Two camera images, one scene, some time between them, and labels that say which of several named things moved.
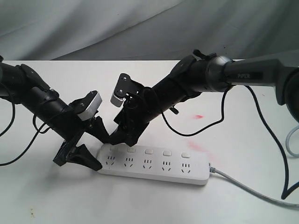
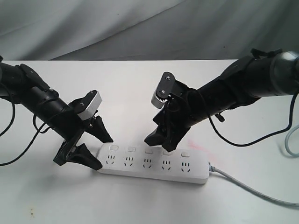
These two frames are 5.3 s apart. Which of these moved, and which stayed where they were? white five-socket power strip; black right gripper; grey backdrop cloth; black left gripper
Moved: black right gripper
Stayed: grey backdrop cloth; black left gripper; white five-socket power strip
